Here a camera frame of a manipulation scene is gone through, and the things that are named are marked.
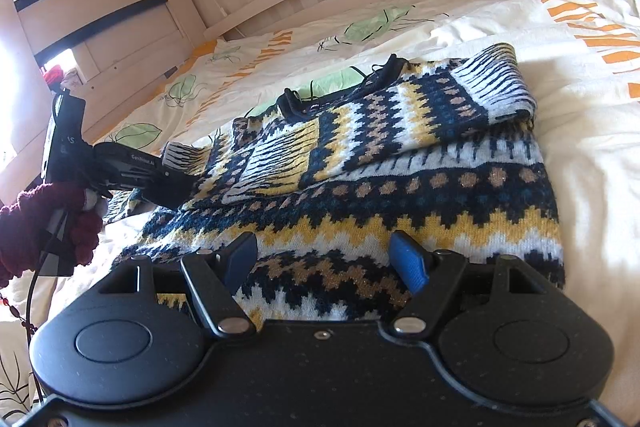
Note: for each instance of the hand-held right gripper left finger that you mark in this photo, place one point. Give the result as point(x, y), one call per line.
point(241, 257)

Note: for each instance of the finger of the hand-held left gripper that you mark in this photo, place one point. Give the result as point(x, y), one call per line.
point(172, 188)

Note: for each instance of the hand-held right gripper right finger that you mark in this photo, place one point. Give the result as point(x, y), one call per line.
point(407, 263)

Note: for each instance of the patterned knit sweater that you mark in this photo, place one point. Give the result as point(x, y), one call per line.
point(400, 167)

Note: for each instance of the person's left hand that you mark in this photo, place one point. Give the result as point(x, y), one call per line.
point(25, 227)

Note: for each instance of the red object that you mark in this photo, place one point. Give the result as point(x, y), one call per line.
point(52, 74)

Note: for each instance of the leaf printed duvet cover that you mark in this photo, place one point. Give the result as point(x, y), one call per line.
point(590, 147)

